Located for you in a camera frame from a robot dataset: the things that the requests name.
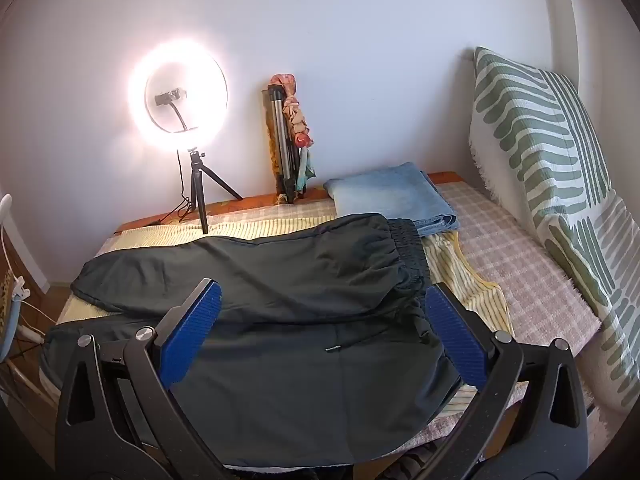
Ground pink checkered blanket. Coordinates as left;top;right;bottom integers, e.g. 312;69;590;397
390;180;603;461

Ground white radiator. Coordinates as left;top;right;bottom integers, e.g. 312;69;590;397
468;46;618;241

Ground dark green pants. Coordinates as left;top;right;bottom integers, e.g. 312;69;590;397
39;213;463;471

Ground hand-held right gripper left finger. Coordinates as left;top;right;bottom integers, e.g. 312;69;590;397
55;278;223;469

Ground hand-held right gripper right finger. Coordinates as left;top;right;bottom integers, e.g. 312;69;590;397
424;282;590;476

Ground green patterned white pillow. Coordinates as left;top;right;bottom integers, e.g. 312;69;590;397
535;195;640;426

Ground black ring light cable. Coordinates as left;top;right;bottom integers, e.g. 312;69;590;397
114;152;196;235

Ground orange wooden bed frame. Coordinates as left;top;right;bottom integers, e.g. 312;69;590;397
114;171;463;235

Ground black phone holder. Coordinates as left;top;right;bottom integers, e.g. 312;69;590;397
154;88;201;133

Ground folded blue jeans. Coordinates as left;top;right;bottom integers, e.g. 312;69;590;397
323;162;461;237

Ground small black tripod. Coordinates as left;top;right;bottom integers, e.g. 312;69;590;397
177;146;244;235

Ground white cable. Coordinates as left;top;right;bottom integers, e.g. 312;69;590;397
0;230;58;346

